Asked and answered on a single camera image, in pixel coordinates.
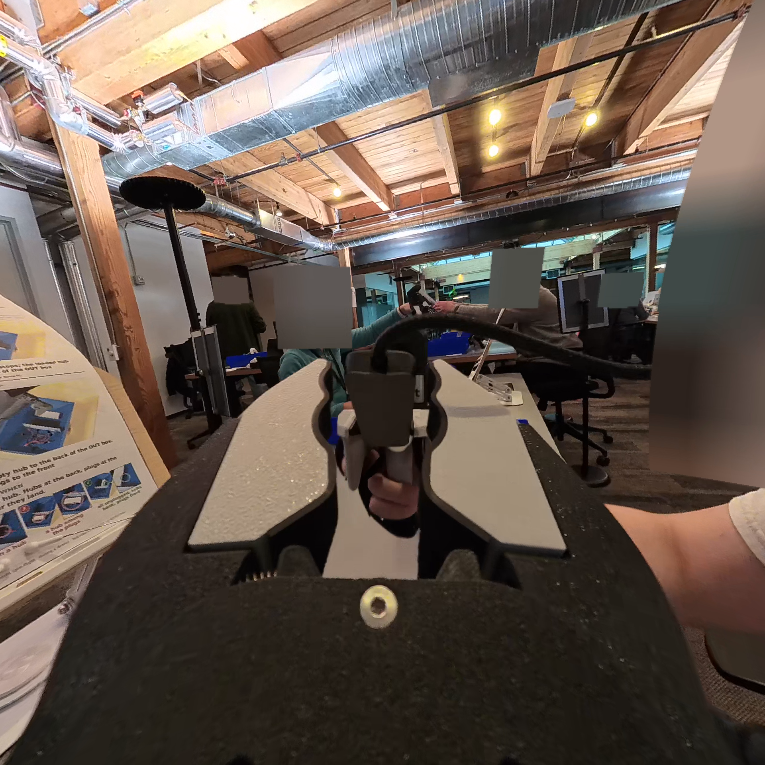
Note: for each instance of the person's right hand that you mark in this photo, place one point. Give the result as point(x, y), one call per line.
point(394, 501)

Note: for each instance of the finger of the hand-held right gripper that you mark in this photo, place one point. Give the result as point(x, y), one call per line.
point(349, 454)
point(399, 466)

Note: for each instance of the printed instruction sheet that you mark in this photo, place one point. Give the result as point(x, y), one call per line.
point(60, 418)

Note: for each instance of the person's right forearm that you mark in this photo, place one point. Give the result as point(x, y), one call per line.
point(669, 556)

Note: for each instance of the person's white shirt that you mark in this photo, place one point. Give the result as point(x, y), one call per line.
point(750, 526)

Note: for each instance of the black hand-held device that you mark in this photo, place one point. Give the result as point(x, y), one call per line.
point(421, 302)

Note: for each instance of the blue storage bin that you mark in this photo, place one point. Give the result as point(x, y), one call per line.
point(448, 346)
point(239, 360)

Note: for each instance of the white ceiling device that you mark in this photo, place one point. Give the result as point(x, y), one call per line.
point(562, 108)

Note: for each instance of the grey computer monitor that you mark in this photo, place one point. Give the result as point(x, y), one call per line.
point(583, 299)

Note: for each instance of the grey usb hub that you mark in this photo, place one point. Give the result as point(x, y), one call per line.
point(379, 412)

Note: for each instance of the silver rectangular air duct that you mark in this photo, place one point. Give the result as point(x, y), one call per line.
point(358, 60)

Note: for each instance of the black pole with round disc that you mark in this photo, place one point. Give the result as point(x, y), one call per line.
point(161, 191)

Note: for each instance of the bundle of silver pipes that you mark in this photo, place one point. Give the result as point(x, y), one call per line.
point(167, 98)

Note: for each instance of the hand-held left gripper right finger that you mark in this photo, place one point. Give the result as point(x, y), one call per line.
point(490, 478)

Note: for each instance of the white sign stand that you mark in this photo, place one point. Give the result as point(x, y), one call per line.
point(24, 657)

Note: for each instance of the black steel beam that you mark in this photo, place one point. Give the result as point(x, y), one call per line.
point(508, 236)

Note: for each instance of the wooden post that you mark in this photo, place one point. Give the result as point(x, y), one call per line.
point(113, 287)

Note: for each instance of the spiral metal duct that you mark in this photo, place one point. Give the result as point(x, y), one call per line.
point(478, 220)

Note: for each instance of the white plastic tool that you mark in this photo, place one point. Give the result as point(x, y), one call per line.
point(496, 388)

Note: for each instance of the wooden sign board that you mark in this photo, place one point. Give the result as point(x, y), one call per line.
point(143, 430)

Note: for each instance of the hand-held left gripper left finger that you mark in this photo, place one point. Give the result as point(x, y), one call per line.
point(269, 466)

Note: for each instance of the grey flat panel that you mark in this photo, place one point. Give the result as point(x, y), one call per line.
point(212, 370)

